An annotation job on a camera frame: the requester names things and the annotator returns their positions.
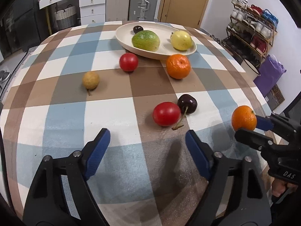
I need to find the large orange mandarin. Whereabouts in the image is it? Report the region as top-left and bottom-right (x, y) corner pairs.
(231, 105), (257, 131)

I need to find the dark cherry with stem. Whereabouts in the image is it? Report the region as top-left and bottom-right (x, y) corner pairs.
(172, 94), (198, 130)

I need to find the red tomato with stem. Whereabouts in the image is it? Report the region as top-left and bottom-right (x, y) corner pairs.
(153, 102), (181, 127)

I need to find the green yellow guava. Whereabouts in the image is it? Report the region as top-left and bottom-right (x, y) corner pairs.
(132, 30), (160, 52)

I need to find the dark purple plum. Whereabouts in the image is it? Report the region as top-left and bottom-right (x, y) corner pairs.
(133, 26), (144, 34)

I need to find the right hand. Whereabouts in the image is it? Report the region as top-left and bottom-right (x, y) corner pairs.
(272, 178), (298, 197)

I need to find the purple bag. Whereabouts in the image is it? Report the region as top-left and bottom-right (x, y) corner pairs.
(254, 55), (286, 97)

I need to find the small tan longan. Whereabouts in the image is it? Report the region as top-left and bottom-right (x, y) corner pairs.
(82, 71), (100, 95)

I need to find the checkered tablecloth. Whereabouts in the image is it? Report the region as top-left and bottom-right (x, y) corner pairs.
(1, 21), (271, 225)

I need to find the small orange mandarin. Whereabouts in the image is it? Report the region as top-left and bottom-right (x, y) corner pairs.
(166, 54), (191, 80)

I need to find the shoe rack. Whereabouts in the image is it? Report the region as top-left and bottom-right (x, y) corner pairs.
(222, 0), (279, 68)

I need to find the red cherry tomato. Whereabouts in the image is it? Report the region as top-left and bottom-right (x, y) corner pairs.
(119, 53), (138, 72)

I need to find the woven laundry basket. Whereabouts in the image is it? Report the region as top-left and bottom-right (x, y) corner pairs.
(55, 4), (77, 30)

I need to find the wooden door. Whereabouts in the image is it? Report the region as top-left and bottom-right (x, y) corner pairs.
(157, 0), (209, 28)

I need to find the beige suitcase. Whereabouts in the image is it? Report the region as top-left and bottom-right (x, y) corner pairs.
(106, 0), (130, 21)

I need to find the silver suitcase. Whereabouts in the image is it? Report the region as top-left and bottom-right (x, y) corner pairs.
(128, 0), (158, 21)

